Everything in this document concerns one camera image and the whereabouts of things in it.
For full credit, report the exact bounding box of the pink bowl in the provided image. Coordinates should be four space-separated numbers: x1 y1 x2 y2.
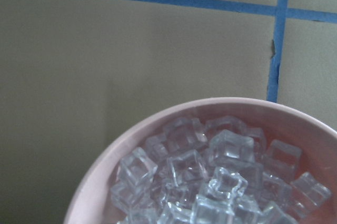
64 97 336 223

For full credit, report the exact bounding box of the pile of clear ice cubes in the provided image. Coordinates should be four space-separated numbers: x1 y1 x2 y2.
110 116 332 223

